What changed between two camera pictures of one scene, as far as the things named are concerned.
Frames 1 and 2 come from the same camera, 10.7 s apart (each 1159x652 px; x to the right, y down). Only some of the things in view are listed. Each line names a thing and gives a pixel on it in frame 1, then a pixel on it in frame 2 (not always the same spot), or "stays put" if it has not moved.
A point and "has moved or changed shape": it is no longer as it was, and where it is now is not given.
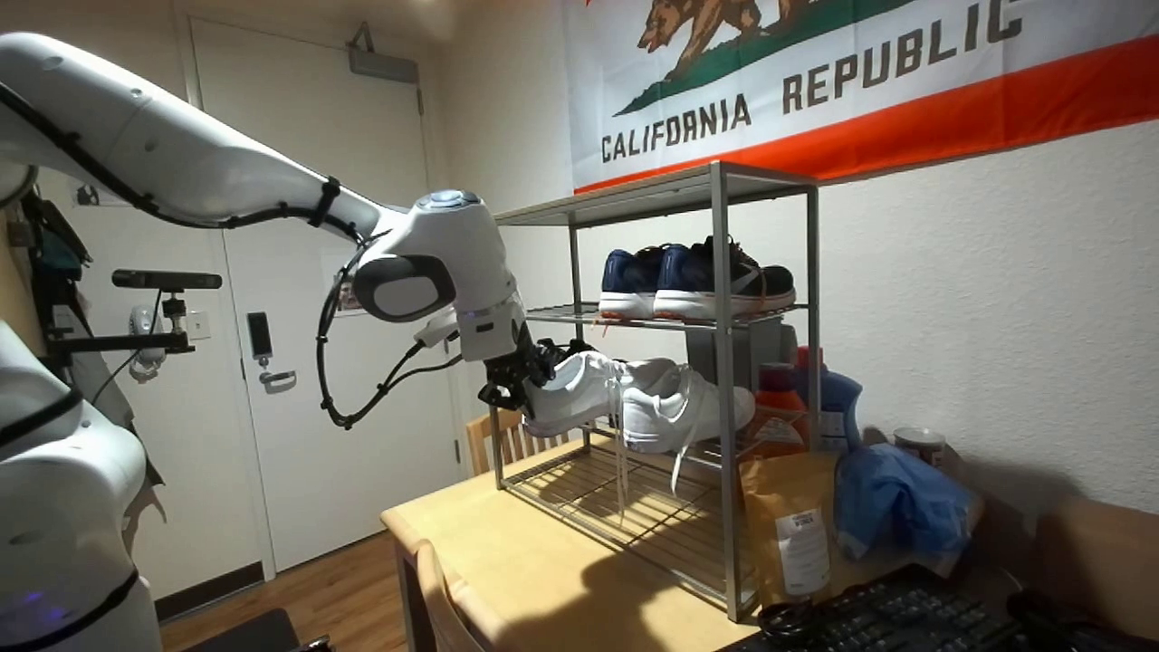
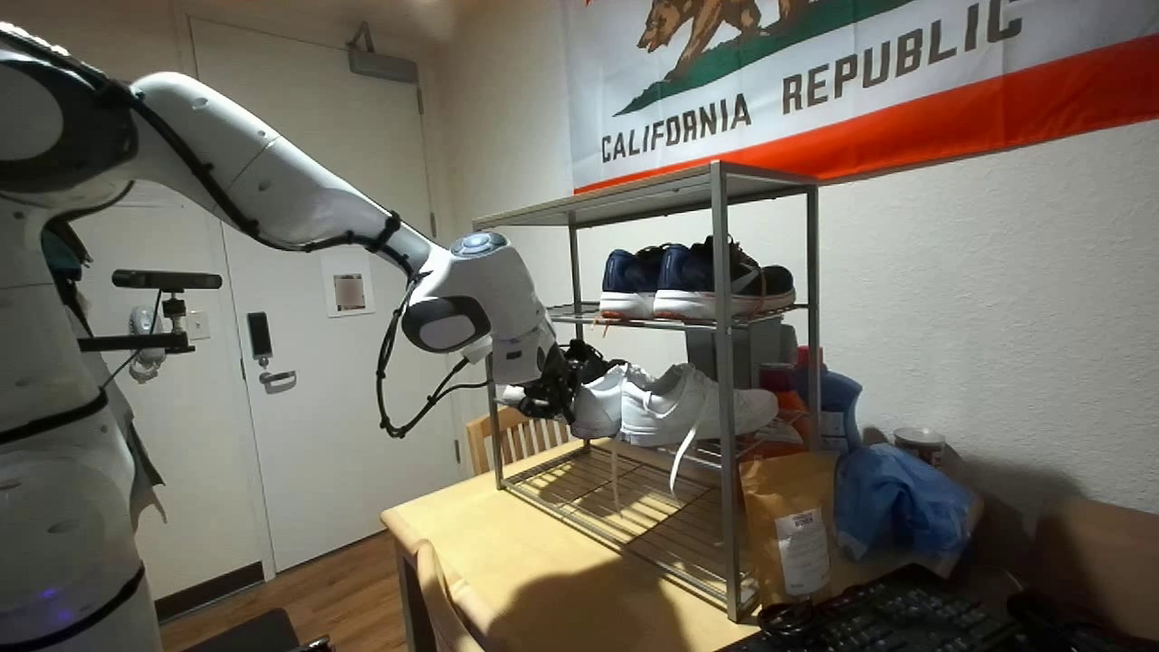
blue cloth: (894, 502) stays put
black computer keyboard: (930, 609) stays put
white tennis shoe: (579, 392) has moved or changed shape
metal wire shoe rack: (671, 366) stays put
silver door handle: (277, 379) stays put
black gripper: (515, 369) → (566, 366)
